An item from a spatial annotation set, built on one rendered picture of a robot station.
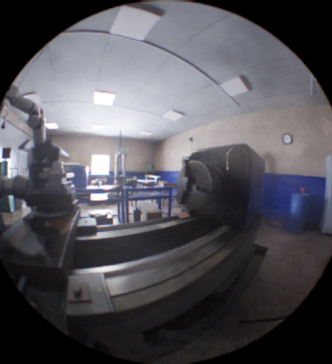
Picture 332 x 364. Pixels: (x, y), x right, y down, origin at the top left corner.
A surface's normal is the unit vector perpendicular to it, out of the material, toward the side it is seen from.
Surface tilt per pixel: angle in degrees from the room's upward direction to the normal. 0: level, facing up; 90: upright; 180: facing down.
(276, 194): 90
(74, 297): 0
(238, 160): 90
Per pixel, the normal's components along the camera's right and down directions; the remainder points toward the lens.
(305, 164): -0.84, 0.00
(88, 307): 0.04, -1.00
